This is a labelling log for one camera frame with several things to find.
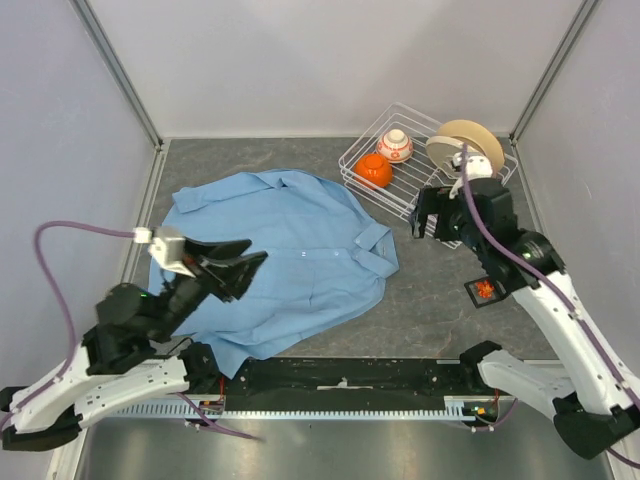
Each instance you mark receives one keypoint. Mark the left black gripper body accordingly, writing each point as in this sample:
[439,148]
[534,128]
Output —
[186,294]

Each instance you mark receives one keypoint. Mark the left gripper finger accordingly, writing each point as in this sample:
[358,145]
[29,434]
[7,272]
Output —
[229,279]
[227,249]

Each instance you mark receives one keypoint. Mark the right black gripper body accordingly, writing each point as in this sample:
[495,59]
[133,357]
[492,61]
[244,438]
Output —
[451,223]

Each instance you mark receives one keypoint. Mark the red gold leaf brooch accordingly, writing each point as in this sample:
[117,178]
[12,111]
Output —
[485,289]

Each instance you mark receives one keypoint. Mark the light blue button shirt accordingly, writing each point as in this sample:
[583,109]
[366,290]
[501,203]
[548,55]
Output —
[328,260]

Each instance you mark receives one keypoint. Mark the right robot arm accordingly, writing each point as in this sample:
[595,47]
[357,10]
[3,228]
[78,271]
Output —
[596,404]

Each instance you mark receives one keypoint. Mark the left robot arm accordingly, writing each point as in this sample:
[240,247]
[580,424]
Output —
[116,365]

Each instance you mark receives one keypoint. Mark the beige plate front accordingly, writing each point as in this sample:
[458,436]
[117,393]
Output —
[441,150]

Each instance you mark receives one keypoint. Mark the orange bowl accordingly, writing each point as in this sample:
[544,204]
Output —
[373,170]

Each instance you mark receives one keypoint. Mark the white red patterned bowl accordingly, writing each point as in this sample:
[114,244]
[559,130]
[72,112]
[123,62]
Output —
[395,145]

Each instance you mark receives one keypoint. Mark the tan plate rear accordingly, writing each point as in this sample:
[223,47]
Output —
[477,136]

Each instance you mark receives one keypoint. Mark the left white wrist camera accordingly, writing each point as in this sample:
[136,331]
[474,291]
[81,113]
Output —
[167,246]

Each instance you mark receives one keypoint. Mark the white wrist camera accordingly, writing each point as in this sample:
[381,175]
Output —
[476,166]
[167,246]

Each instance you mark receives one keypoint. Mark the white wire dish rack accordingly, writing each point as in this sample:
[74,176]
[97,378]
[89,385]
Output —
[409,177]

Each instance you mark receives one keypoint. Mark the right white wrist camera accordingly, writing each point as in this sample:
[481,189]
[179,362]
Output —
[476,166]

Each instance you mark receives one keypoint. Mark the small black frame stand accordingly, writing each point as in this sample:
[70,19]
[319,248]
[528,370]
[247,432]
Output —
[481,302]

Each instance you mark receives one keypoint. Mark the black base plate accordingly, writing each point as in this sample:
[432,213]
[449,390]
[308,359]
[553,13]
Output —
[428,377]

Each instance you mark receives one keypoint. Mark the slotted cable duct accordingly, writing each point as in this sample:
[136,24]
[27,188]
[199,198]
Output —
[347,405]

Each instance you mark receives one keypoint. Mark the right aluminium frame post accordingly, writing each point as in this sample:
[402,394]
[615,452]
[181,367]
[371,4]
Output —
[568,41]

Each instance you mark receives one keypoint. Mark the aluminium frame post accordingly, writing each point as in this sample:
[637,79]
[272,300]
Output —
[568,41]
[99,37]

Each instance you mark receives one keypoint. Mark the left aluminium frame post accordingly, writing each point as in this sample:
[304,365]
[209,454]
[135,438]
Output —
[99,37]

